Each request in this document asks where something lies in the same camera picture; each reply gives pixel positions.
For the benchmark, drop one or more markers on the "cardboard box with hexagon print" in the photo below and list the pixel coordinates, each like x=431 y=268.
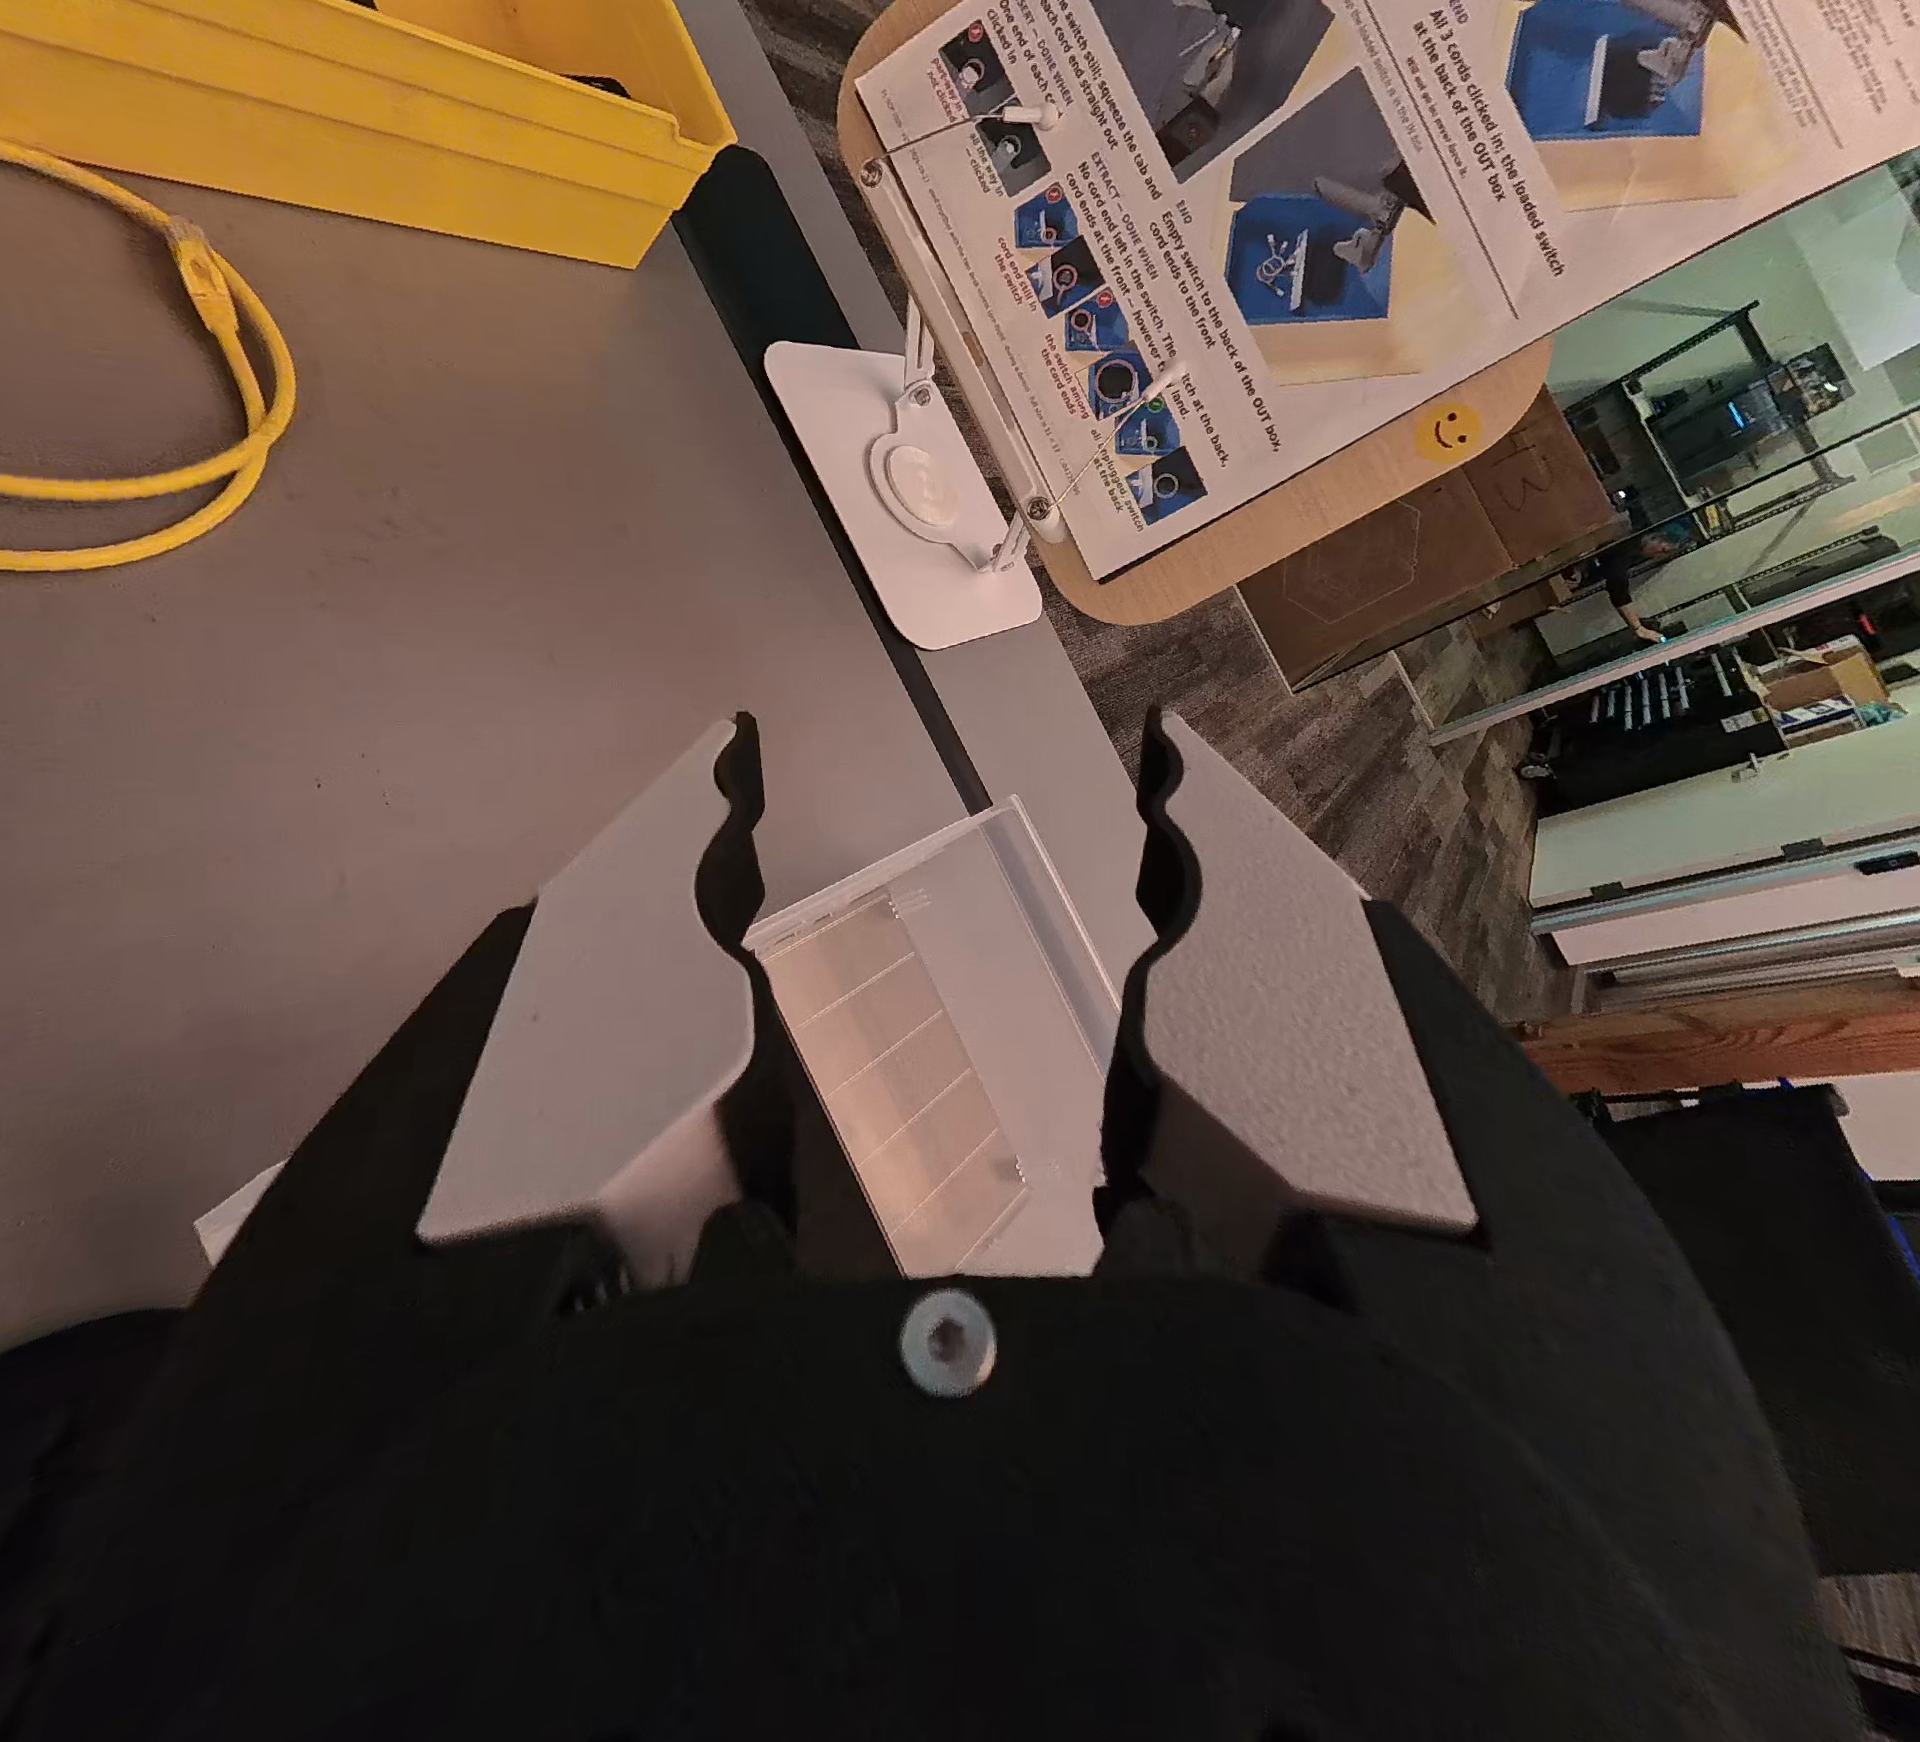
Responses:
x=1351 y=600

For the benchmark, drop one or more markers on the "clear plastic box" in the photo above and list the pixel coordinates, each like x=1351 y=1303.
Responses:
x=900 y=1021

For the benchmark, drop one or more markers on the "yellow plastic bin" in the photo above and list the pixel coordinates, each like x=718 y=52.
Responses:
x=374 y=123

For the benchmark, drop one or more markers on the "plain brown cardboard box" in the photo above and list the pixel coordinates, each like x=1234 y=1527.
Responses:
x=1545 y=481

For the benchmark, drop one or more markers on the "printed instruction sheet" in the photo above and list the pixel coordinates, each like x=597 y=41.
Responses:
x=1620 y=195

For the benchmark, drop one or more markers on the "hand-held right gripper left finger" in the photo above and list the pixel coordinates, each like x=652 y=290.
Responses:
x=598 y=1052

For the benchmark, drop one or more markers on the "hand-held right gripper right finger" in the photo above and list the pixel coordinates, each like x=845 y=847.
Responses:
x=1289 y=1052

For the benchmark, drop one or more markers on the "white display stand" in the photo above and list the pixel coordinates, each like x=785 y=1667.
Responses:
x=960 y=589

